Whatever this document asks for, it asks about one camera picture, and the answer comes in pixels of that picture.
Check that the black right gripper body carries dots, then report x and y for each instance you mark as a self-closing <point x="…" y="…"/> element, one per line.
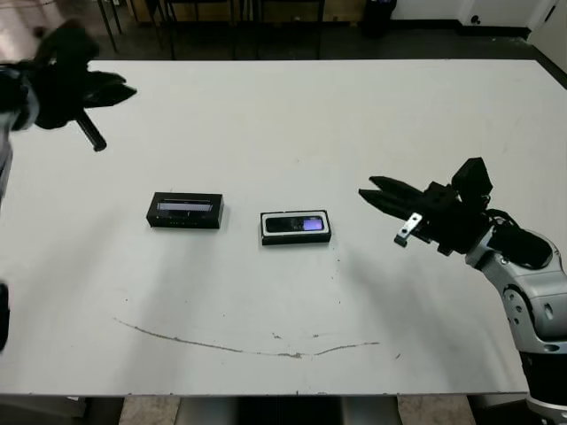
<point x="456" y="226"/>

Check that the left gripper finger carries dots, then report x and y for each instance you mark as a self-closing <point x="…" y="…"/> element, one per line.
<point x="108" y="79"/>
<point x="113" y="96"/>

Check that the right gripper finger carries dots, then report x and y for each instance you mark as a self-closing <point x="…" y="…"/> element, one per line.
<point x="392" y="204"/>
<point x="398" y="189"/>

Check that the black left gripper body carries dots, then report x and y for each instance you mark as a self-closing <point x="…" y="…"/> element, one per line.
<point x="57" y="93"/>

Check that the black box lid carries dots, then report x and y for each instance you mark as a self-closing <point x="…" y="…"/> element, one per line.
<point x="186" y="208"/>

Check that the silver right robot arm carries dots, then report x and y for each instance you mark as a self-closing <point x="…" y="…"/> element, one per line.
<point x="531" y="288"/>

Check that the black box base white insert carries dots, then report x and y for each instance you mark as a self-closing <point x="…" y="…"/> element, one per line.
<point x="294" y="240"/>

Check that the thin black metal leg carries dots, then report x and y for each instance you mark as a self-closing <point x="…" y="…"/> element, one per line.
<point x="109" y="31"/>

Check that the black chair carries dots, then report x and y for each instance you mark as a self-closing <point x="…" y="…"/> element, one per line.
<point x="232" y="26"/>

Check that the black waste bin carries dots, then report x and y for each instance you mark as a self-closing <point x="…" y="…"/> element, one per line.
<point x="378" y="20"/>

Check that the white door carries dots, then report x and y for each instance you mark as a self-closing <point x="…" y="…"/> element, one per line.
<point x="553" y="20"/>

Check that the grey black robot body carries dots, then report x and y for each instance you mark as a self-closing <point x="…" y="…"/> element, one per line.
<point x="288" y="411"/>

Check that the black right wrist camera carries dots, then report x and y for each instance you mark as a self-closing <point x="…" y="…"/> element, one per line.
<point x="474" y="179"/>

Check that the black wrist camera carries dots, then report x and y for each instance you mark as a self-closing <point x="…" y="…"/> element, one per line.
<point x="66" y="42"/>
<point x="474" y="179"/>

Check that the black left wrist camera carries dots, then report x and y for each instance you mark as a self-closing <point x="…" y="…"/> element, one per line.
<point x="66" y="42"/>

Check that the black round wall knob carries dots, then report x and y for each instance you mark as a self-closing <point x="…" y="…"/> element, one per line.
<point x="476" y="19"/>

